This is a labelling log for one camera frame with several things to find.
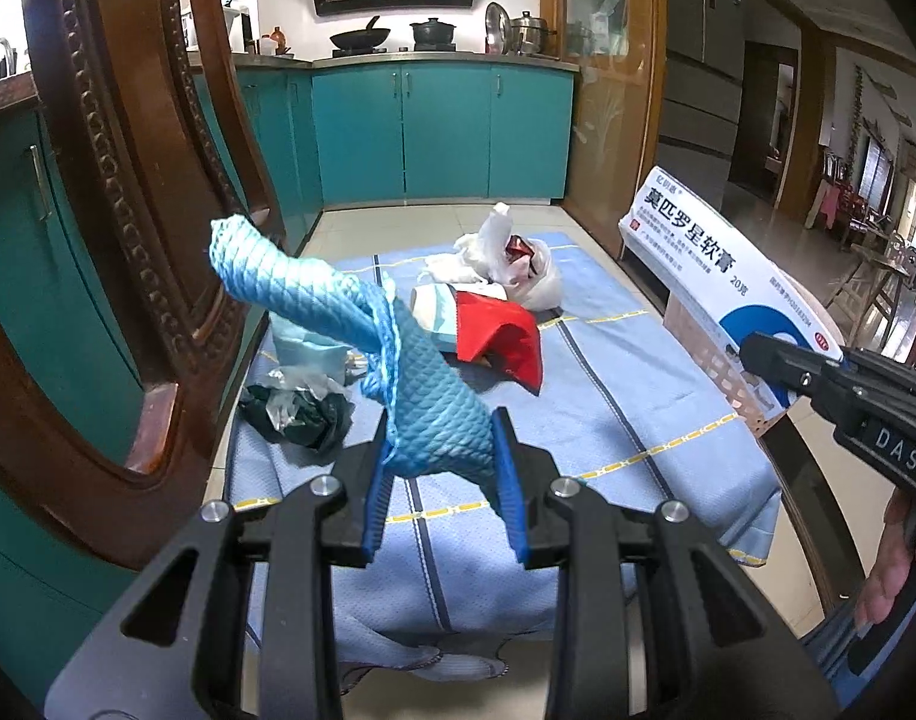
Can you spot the black cooking pot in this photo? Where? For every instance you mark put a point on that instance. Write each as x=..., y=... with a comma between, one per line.
x=433, y=34

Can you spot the dark bag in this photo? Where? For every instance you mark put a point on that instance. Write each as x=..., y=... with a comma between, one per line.
x=296, y=406

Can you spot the blue checked cloth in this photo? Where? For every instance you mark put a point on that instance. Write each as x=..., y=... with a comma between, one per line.
x=620, y=406

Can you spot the person's right hand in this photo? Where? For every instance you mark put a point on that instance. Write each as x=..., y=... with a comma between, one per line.
x=891, y=568

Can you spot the pink lattice trash basket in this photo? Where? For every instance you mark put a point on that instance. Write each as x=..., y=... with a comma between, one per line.
x=720, y=366

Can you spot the steel stock pot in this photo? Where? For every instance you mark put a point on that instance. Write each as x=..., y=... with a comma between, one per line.
x=529, y=35

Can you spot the clear blue plastic package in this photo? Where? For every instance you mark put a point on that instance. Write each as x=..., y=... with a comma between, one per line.
x=434, y=307

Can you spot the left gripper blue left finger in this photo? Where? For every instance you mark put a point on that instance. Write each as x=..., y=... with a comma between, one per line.
x=379, y=492

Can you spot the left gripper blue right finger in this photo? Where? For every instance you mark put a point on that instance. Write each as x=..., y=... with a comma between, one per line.
x=513, y=463

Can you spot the white plastic bag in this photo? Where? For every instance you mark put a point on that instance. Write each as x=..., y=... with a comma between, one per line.
x=496, y=254

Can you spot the wooden glass sliding door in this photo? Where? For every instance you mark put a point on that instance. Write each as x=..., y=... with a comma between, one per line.
x=619, y=47

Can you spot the blue foam net sleeve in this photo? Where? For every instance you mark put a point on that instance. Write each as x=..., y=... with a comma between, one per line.
x=436, y=424

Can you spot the carved wooden chair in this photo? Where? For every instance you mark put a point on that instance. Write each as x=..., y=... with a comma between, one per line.
x=118, y=149

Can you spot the teal lower kitchen cabinets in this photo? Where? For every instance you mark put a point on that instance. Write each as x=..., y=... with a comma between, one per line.
x=368, y=133

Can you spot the red wrapper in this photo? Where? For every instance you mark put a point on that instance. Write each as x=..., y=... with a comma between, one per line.
x=501, y=332

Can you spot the steel pot lid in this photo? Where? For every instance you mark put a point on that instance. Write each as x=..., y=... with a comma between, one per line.
x=497, y=29

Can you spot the grey refrigerator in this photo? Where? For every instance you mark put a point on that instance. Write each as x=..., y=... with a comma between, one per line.
x=703, y=87

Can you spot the black wok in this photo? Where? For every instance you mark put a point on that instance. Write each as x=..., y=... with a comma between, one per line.
x=363, y=40

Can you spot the white blue medicine box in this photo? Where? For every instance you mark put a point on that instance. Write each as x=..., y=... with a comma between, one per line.
x=728, y=287

